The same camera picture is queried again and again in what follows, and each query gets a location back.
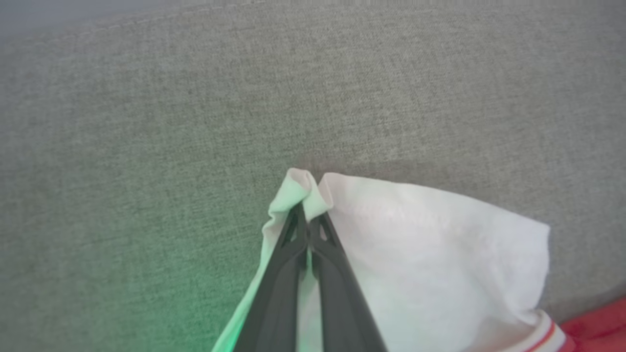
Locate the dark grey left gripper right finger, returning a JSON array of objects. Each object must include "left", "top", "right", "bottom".
[{"left": 310, "top": 211, "right": 388, "bottom": 352}]

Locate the grey fabric sofa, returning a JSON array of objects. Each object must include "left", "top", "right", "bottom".
[{"left": 0, "top": 0, "right": 626, "bottom": 352}]

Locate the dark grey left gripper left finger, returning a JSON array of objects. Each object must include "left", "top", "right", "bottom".
[{"left": 232, "top": 203, "right": 310, "bottom": 352}]

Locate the red and white jersey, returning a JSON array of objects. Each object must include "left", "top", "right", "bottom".
[{"left": 211, "top": 168, "right": 626, "bottom": 352}]

